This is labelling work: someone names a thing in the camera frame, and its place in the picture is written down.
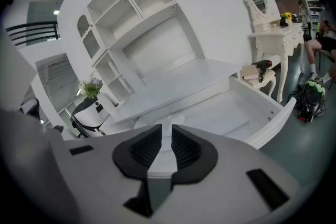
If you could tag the black backpack with green-white top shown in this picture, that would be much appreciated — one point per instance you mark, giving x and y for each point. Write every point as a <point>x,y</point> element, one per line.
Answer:
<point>312,98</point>

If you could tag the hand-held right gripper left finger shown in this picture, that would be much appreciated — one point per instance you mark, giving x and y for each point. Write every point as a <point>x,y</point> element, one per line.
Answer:
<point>105,178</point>

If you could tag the white ornate cushioned stool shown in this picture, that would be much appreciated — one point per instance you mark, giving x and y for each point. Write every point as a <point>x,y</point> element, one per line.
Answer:
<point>265,77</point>

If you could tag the yellow sunflower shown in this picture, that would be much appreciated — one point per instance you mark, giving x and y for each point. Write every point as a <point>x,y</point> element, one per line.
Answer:
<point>286,15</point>

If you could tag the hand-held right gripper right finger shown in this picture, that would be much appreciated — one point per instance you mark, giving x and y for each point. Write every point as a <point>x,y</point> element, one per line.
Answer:
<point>231,165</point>

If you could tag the black balcony railing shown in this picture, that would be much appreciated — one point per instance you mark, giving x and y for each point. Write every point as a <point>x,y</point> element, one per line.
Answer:
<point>31,32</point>

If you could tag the white and blue flower bouquet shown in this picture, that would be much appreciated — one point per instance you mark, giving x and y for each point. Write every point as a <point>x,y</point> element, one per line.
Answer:
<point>92,85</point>

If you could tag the small black vase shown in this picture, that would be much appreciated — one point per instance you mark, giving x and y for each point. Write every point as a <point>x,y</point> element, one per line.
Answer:
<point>283,22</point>

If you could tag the white ornate dressing table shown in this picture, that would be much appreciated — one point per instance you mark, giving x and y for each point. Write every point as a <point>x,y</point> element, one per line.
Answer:
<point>278,39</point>

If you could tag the black hair dryer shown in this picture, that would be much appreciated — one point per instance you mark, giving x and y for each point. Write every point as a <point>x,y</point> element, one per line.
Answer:
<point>262,65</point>

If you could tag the white shelf rack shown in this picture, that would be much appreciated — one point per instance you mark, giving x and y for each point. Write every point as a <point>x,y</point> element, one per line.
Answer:
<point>315,13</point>

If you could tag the white desk with shelf hutch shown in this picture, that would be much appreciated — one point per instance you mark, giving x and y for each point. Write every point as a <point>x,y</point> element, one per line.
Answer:
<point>157,42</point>

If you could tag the black metal chair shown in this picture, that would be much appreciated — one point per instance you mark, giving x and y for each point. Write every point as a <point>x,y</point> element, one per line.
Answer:
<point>326,56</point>

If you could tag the white wide desk drawer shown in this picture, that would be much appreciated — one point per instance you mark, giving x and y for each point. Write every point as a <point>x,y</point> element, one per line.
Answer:
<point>236,112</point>

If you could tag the white machine with black trim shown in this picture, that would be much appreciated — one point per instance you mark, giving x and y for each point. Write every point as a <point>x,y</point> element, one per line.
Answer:
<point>89,115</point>

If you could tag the beige book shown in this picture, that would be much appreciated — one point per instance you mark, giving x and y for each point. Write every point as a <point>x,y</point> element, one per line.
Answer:
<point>249,72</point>

